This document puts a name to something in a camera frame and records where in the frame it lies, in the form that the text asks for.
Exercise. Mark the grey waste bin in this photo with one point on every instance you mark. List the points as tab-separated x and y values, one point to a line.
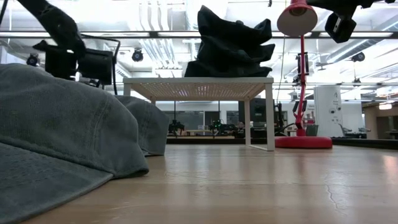
312	130

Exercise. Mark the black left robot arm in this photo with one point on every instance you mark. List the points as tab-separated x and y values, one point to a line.
53	21

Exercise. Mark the black ceiling spotlight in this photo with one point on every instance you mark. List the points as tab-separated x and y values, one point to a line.
137	56
358	57
32	59

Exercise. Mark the black background robot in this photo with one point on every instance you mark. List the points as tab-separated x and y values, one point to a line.
176	127
219	127

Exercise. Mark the white pillar with pictograms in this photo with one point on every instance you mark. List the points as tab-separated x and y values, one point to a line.
326	105

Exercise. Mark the black background monitor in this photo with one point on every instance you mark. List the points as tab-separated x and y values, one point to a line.
258	112

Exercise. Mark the red desk lamp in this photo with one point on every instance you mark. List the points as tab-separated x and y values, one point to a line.
303	142

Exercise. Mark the wooden cabinet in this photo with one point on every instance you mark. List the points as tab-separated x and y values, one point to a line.
371	124

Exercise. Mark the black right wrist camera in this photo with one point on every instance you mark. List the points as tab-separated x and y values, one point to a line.
340	29

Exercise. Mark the black aluminium table frame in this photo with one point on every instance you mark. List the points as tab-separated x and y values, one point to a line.
367	144

